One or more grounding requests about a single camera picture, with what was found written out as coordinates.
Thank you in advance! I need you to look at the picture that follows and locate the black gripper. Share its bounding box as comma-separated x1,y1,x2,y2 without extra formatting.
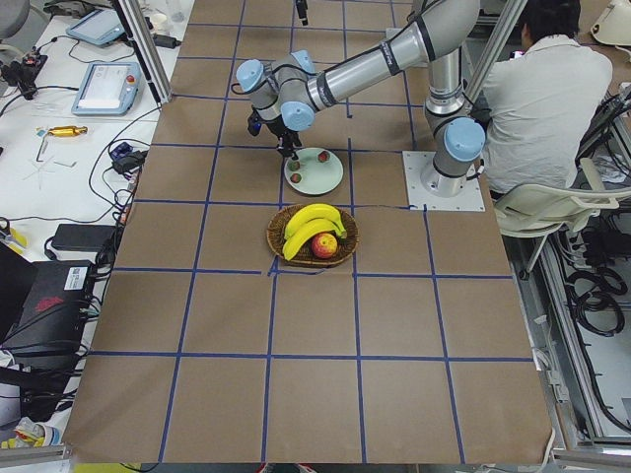
266,0,309,161

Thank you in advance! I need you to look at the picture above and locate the light green plate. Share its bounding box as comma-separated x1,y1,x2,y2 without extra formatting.
284,148,344,195

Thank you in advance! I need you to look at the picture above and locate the yellow banana bunch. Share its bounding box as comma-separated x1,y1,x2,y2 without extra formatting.
282,203,347,260

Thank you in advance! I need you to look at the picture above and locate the wicker basket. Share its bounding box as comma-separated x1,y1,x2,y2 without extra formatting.
266,203,359,268

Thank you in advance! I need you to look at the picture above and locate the red apple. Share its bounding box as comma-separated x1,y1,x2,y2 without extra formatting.
311,233,338,259

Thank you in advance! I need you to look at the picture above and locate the teach pendant near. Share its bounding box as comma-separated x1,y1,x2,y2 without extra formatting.
71,62,142,116

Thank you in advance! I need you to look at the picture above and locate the teach pendant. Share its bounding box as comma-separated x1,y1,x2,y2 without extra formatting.
71,62,142,116
66,9,125,46

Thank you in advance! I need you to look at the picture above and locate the teach pendant far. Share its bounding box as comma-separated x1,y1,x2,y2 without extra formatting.
66,9,125,46

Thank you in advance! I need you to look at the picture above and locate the gold wrapped object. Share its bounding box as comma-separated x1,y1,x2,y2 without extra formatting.
46,125,88,138

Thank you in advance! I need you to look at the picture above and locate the seated person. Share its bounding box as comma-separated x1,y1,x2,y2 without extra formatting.
481,1,613,196

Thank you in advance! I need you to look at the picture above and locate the white chair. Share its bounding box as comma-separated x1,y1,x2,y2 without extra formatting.
494,158,630,280

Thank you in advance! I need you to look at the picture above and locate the black power adapter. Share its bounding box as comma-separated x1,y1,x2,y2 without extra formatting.
44,224,114,259

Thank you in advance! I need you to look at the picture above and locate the black computer box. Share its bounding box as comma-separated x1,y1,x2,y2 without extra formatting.
1,244,95,370

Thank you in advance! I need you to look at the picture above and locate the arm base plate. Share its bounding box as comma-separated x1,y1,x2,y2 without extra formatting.
402,151,485,212

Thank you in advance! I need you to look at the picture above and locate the aluminium frame post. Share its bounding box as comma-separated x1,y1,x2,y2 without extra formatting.
111,0,172,104

